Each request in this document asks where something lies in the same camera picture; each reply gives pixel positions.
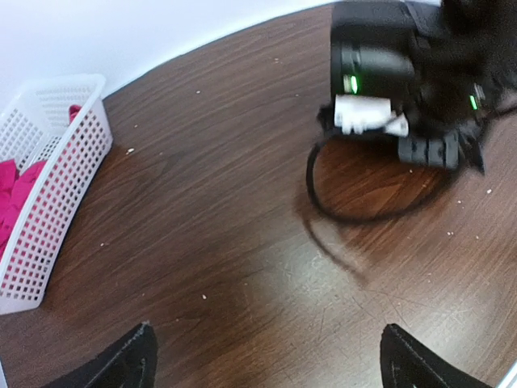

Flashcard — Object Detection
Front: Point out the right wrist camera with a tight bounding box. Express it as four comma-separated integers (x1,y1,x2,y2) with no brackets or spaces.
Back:
330,1,464,170

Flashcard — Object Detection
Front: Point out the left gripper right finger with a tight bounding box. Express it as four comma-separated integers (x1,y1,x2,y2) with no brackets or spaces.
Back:
380,323,490,388

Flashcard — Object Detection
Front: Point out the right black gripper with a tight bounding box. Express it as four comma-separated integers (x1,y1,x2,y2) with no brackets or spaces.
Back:
403,0,517,175

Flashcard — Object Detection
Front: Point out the red garment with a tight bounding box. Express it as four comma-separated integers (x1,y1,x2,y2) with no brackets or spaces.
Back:
0,103,84,264

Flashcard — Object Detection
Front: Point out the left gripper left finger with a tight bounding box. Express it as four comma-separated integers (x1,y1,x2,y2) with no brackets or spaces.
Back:
46,322,158,388

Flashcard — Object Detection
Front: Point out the white plastic laundry basket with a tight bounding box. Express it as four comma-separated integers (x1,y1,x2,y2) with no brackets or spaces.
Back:
1,74,113,314

